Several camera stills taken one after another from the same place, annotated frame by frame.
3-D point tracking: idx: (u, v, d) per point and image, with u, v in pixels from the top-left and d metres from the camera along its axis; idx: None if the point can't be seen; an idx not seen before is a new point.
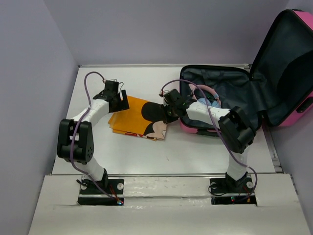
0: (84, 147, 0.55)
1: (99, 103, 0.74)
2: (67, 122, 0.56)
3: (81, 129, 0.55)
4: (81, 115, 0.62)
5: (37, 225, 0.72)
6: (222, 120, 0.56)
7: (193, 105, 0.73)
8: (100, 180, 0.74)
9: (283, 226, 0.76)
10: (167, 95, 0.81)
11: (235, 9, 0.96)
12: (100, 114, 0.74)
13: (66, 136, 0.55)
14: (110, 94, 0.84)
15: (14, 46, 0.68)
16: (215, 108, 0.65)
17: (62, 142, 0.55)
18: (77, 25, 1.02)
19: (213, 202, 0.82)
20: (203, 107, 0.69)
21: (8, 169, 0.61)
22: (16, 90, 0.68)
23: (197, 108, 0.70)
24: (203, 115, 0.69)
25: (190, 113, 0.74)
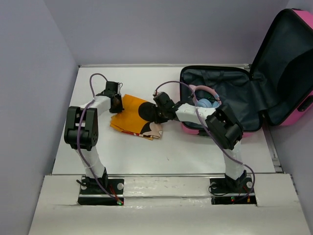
0: (91, 130, 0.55)
1: (103, 97, 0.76)
2: (74, 108, 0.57)
3: (88, 113, 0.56)
4: (87, 105, 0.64)
5: (38, 224, 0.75)
6: (208, 118, 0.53)
7: (181, 107, 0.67)
8: (101, 176, 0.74)
9: (283, 227, 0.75)
10: (156, 98, 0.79)
11: (234, 5, 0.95)
12: (103, 108, 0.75)
13: (73, 121, 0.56)
14: (111, 93, 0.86)
15: (17, 50, 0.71)
16: (203, 108, 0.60)
17: (69, 126, 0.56)
18: (78, 27, 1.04)
19: (213, 202, 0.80)
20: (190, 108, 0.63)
21: (9, 168, 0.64)
22: (19, 92, 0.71)
23: (186, 109, 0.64)
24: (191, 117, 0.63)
25: (179, 116, 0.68)
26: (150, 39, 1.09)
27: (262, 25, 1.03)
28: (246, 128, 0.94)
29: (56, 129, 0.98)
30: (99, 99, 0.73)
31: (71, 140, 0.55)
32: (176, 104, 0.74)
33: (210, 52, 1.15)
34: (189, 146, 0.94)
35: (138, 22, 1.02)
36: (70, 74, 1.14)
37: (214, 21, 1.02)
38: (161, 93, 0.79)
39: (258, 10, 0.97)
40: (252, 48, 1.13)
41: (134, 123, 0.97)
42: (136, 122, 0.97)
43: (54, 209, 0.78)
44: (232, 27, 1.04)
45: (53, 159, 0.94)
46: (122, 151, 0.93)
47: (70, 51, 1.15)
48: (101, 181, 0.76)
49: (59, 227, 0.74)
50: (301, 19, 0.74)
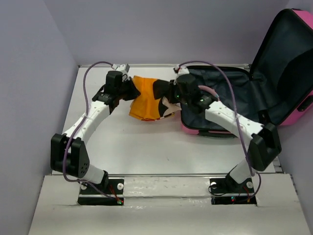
0: (77, 166, 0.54)
1: (99, 105, 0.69)
2: (58, 139, 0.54)
3: (73, 148, 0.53)
4: (78, 127, 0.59)
5: (38, 224, 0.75)
6: (255, 139, 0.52)
7: (213, 105, 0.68)
8: (100, 183, 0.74)
9: (283, 227, 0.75)
10: (181, 82, 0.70)
11: (234, 5, 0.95)
12: (98, 121, 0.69)
13: (58, 153, 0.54)
14: (113, 97, 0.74)
15: (17, 50, 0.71)
16: (244, 118, 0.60)
17: (56, 158, 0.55)
18: (78, 27, 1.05)
19: (213, 202, 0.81)
20: (229, 113, 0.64)
21: (9, 168, 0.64)
22: (18, 92, 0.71)
23: (220, 112, 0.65)
24: (226, 122, 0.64)
25: (208, 115, 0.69)
26: (150, 40, 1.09)
27: (262, 25, 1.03)
28: None
29: (56, 129, 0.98)
30: (93, 111, 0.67)
31: (59, 170, 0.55)
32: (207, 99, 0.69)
33: (210, 53, 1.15)
34: (189, 147, 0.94)
35: (138, 22, 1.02)
36: (70, 74, 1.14)
37: (214, 21, 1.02)
38: (190, 77, 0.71)
39: (258, 10, 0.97)
40: (252, 48, 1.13)
41: (153, 109, 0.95)
42: (151, 107, 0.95)
43: (54, 209, 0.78)
44: (232, 27, 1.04)
45: None
46: (122, 151, 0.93)
47: (70, 51, 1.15)
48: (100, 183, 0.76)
49: (59, 227, 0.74)
50: (301, 19, 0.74)
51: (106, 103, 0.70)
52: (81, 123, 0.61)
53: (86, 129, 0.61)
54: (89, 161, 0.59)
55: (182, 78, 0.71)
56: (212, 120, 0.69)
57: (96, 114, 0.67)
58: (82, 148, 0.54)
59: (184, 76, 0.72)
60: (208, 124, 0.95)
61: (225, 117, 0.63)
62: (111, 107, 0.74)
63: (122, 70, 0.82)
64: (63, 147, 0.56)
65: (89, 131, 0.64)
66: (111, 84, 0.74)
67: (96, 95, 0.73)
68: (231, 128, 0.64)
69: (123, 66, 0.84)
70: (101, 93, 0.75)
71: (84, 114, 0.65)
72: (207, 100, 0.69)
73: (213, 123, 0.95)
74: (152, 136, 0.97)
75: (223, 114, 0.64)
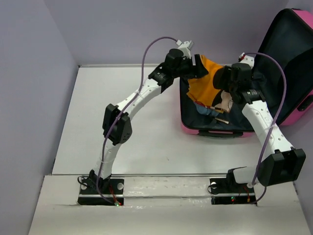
0: (120, 134, 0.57)
1: (152, 84, 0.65)
2: (111, 108, 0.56)
3: (120, 121, 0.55)
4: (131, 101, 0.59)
5: (38, 224, 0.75)
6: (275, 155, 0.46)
7: (257, 102, 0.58)
8: (104, 177, 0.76)
9: (283, 227, 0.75)
10: (235, 67, 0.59)
11: (234, 5, 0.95)
12: (150, 100, 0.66)
13: (108, 119, 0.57)
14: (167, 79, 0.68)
15: (17, 50, 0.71)
16: (279, 132, 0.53)
17: (107, 122, 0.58)
18: (78, 27, 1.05)
19: (213, 202, 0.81)
20: (268, 119, 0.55)
21: (9, 168, 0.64)
22: (18, 92, 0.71)
23: (259, 113, 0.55)
24: (257, 126, 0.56)
25: (245, 109, 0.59)
26: (150, 40, 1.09)
27: (262, 25, 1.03)
28: (246, 128, 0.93)
29: (56, 129, 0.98)
30: (145, 89, 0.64)
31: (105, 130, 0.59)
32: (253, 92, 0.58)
33: (211, 52, 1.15)
34: (189, 147, 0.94)
35: (138, 22, 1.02)
36: (70, 74, 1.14)
37: (214, 21, 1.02)
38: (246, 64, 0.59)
39: (258, 10, 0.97)
40: (252, 48, 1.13)
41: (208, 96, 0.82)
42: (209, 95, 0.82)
43: (54, 209, 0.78)
44: (232, 27, 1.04)
45: (53, 159, 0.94)
46: (122, 151, 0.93)
47: (70, 51, 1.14)
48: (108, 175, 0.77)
49: (59, 227, 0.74)
50: (301, 20, 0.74)
51: (160, 83, 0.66)
52: (132, 100, 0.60)
53: (135, 106, 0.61)
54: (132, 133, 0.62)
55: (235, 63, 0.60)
56: (246, 116, 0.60)
57: (147, 93, 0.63)
58: (127, 123, 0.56)
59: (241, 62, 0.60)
60: (207, 124, 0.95)
61: (261, 122, 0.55)
62: (164, 88, 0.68)
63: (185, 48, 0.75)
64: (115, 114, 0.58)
65: (138, 108, 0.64)
66: (168, 64, 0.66)
67: (152, 73, 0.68)
68: (258, 133, 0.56)
69: (187, 44, 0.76)
70: (158, 69, 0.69)
71: (137, 90, 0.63)
72: (255, 95, 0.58)
73: (213, 123, 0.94)
74: (152, 136, 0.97)
75: (261, 117, 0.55)
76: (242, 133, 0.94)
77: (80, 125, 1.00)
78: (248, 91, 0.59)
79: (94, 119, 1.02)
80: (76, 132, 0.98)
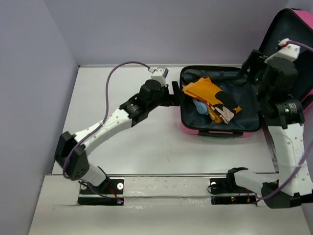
0: (71, 171, 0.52)
1: (121, 117, 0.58)
2: (66, 137, 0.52)
3: (73, 153, 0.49)
4: (89, 134, 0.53)
5: (38, 225, 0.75)
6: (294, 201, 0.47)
7: (292, 127, 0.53)
8: (97, 186, 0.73)
9: (283, 227, 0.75)
10: (276, 69, 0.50)
11: (234, 5, 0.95)
12: (116, 132, 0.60)
13: (61, 150, 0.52)
14: (144, 111, 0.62)
15: (17, 50, 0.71)
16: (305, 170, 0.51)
17: (59, 152, 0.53)
18: (78, 27, 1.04)
19: (213, 202, 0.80)
20: (298, 152, 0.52)
21: (9, 169, 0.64)
22: (18, 92, 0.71)
23: (290, 143, 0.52)
24: (283, 154, 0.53)
25: (276, 130, 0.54)
26: (151, 40, 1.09)
27: (262, 25, 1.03)
28: (246, 128, 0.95)
29: (56, 129, 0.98)
30: (112, 120, 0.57)
31: (57, 162, 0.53)
32: (292, 107, 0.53)
33: (211, 52, 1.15)
34: (189, 147, 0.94)
35: (138, 22, 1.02)
36: (70, 74, 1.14)
37: (214, 21, 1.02)
38: (292, 67, 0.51)
39: (258, 10, 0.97)
40: (252, 48, 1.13)
41: (209, 98, 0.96)
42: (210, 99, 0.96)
43: (54, 209, 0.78)
44: (232, 27, 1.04)
45: (53, 159, 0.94)
46: (122, 151, 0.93)
47: (70, 51, 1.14)
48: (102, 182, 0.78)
49: (59, 227, 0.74)
50: (301, 19, 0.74)
51: (131, 117, 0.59)
52: (93, 131, 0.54)
53: (96, 138, 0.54)
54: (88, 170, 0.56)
55: (278, 64, 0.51)
56: (273, 134, 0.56)
57: (113, 126, 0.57)
58: (81, 157, 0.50)
59: (284, 62, 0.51)
60: (207, 124, 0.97)
61: (290, 153, 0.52)
62: (135, 121, 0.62)
63: (158, 76, 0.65)
64: (71, 145, 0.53)
65: (100, 140, 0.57)
66: (143, 96, 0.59)
67: (124, 103, 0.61)
68: (281, 160, 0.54)
69: (161, 71, 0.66)
70: (132, 99, 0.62)
71: (102, 121, 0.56)
72: (292, 112, 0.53)
73: (213, 123, 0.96)
74: (152, 136, 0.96)
75: (292, 149, 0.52)
76: (242, 133, 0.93)
77: (80, 125, 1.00)
78: (284, 105, 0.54)
79: (94, 119, 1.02)
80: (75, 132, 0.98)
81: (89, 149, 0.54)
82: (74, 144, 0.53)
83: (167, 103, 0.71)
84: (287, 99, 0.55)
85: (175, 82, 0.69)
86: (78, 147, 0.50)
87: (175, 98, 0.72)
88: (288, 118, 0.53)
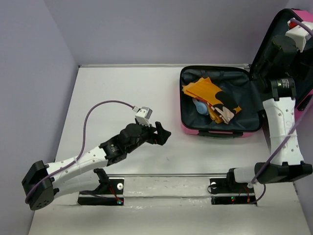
0: (33, 201, 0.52)
1: (97, 157, 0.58)
2: (38, 167, 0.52)
3: (40, 185, 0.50)
4: (60, 168, 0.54)
5: (38, 225, 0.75)
6: (280, 169, 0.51)
7: (283, 100, 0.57)
8: (93, 190, 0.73)
9: (283, 227, 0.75)
10: (277, 46, 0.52)
11: (234, 5, 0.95)
12: (89, 170, 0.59)
13: (30, 178, 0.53)
14: (121, 154, 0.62)
15: (16, 51, 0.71)
16: (295, 142, 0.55)
17: (27, 179, 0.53)
18: (78, 27, 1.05)
19: (213, 202, 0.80)
20: (288, 124, 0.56)
21: (9, 169, 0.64)
22: (18, 92, 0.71)
23: (281, 115, 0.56)
24: (274, 125, 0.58)
25: (269, 104, 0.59)
26: (151, 40, 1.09)
27: (262, 25, 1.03)
28: (246, 128, 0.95)
29: (56, 129, 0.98)
30: (88, 158, 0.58)
31: (24, 188, 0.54)
32: (285, 83, 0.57)
33: (211, 52, 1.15)
34: (189, 146, 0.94)
35: (138, 22, 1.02)
36: (70, 74, 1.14)
37: (214, 21, 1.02)
38: (291, 46, 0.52)
39: (258, 10, 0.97)
40: (252, 48, 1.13)
41: (209, 98, 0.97)
42: (210, 99, 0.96)
43: (54, 209, 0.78)
44: (232, 27, 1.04)
45: (53, 159, 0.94)
46: None
47: (70, 51, 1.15)
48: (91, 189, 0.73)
49: (59, 227, 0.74)
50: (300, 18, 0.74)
51: (108, 157, 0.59)
52: (65, 166, 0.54)
53: (66, 174, 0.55)
54: (52, 201, 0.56)
55: (281, 42, 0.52)
56: (266, 109, 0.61)
57: (87, 164, 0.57)
58: (46, 190, 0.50)
59: (287, 39, 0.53)
60: (207, 124, 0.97)
61: (281, 124, 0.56)
62: (112, 161, 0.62)
63: (142, 117, 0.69)
64: (41, 175, 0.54)
65: (71, 176, 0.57)
66: (122, 139, 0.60)
67: (105, 142, 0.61)
68: (273, 133, 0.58)
69: (144, 112, 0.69)
70: (113, 139, 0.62)
71: (77, 157, 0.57)
72: (284, 87, 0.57)
73: (213, 124, 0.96)
74: None
75: (283, 120, 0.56)
76: (242, 133, 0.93)
77: (80, 126, 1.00)
78: (278, 80, 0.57)
79: (94, 119, 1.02)
80: (75, 132, 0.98)
81: (57, 182, 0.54)
82: (44, 175, 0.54)
83: (150, 140, 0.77)
84: (281, 76, 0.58)
85: (158, 123, 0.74)
86: (46, 179, 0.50)
87: (158, 137, 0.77)
88: (280, 92, 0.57)
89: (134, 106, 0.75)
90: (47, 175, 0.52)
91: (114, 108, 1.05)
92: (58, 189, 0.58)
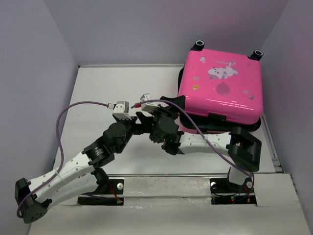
0: (24, 217, 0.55)
1: (79, 165, 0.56)
2: (21, 185, 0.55)
3: (25, 202, 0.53)
4: (39, 186, 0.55)
5: (38, 225, 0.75)
6: (233, 149, 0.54)
7: (184, 138, 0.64)
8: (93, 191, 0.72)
9: (283, 226, 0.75)
10: (164, 132, 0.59)
11: (233, 4, 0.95)
12: (77, 176, 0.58)
13: (16, 197, 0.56)
14: (106, 156, 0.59)
15: (14, 51, 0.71)
16: (212, 135, 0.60)
17: (16, 198, 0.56)
18: (77, 27, 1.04)
19: (213, 202, 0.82)
20: (199, 137, 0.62)
21: (8, 169, 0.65)
22: (17, 92, 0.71)
23: (192, 142, 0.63)
24: (202, 148, 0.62)
25: (184, 150, 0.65)
26: (150, 39, 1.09)
27: (262, 24, 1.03)
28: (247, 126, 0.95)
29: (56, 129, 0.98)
30: (70, 167, 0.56)
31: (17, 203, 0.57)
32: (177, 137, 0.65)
33: None
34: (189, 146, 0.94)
35: (138, 22, 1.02)
36: (70, 74, 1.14)
37: (214, 21, 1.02)
38: (173, 124, 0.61)
39: (258, 9, 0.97)
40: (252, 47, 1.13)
41: None
42: None
43: (54, 210, 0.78)
44: (232, 27, 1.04)
45: (53, 159, 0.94)
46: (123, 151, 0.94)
47: (70, 51, 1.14)
48: (92, 191, 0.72)
49: (59, 228, 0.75)
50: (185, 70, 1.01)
51: (93, 163, 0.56)
52: (46, 181, 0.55)
53: (49, 187, 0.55)
54: (46, 212, 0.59)
55: (166, 128, 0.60)
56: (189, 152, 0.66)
57: (69, 173, 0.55)
58: (31, 207, 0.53)
59: (165, 121, 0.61)
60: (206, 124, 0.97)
61: (198, 143, 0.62)
62: (99, 164, 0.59)
63: (120, 112, 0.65)
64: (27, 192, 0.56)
65: (57, 187, 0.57)
66: (106, 141, 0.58)
67: (90, 146, 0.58)
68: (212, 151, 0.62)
69: (121, 106, 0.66)
70: (99, 141, 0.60)
71: (57, 169, 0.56)
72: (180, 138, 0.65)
73: None
74: None
75: (194, 141, 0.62)
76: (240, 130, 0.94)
77: (81, 125, 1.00)
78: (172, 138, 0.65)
79: (94, 119, 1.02)
80: (75, 132, 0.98)
81: (44, 196, 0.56)
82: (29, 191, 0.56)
83: (136, 131, 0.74)
84: None
85: (139, 112, 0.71)
86: (29, 198, 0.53)
87: (143, 127, 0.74)
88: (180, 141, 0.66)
89: (108, 105, 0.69)
90: (30, 192, 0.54)
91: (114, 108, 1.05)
92: (51, 199, 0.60)
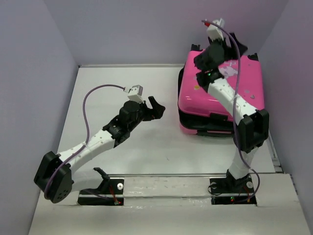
0: (53, 194, 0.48)
1: (103, 138, 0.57)
2: (49, 158, 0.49)
3: (57, 173, 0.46)
4: (71, 156, 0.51)
5: (37, 225, 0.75)
6: (246, 120, 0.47)
7: (220, 81, 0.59)
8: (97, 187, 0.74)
9: (283, 226, 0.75)
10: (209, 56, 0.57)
11: (233, 4, 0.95)
12: (100, 152, 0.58)
13: (43, 171, 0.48)
14: (124, 131, 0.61)
15: (15, 51, 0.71)
16: (243, 100, 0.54)
17: (40, 175, 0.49)
18: (77, 27, 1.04)
19: (213, 202, 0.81)
20: (230, 92, 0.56)
21: (9, 169, 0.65)
22: (17, 92, 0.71)
23: (222, 89, 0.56)
24: (224, 100, 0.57)
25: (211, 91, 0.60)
26: (150, 39, 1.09)
27: (262, 24, 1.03)
28: None
29: (56, 129, 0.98)
30: (95, 141, 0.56)
31: (38, 184, 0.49)
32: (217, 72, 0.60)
33: None
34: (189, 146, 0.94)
35: (138, 22, 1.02)
36: (70, 74, 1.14)
37: None
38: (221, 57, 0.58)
39: (258, 9, 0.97)
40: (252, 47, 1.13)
41: None
42: None
43: (54, 210, 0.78)
44: (232, 27, 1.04)
45: None
46: (123, 151, 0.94)
47: (70, 51, 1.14)
48: (95, 187, 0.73)
49: (59, 227, 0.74)
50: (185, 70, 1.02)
51: (115, 136, 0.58)
52: (77, 151, 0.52)
53: (80, 158, 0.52)
54: (71, 191, 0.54)
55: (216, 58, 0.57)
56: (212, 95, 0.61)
57: (97, 146, 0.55)
58: (66, 176, 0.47)
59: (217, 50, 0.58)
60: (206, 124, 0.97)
61: (226, 95, 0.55)
62: (117, 141, 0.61)
63: (134, 95, 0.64)
64: (55, 165, 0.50)
65: (83, 161, 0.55)
66: (123, 118, 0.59)
67: (107, 124, 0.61)
68: (227, 106, 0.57)
69: (135, 89, 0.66)
70: (114, 121, 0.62)
71: (85, 142, 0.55)
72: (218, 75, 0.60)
73: None
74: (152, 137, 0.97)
75: (225, 91, 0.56)
76: None
77: (80, 125, 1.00)
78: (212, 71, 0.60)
79: (94, 119, 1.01)
80: (75, 132, 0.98)
81: (73, 168, 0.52)
82: (56, 165, 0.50)
83: (147, 118, 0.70)
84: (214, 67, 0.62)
85: (152, 97, 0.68)
86: (63, 166, 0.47)
87: (154, 112, 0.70)
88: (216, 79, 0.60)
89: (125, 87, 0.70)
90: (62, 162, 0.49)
91: (114, 108, 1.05)
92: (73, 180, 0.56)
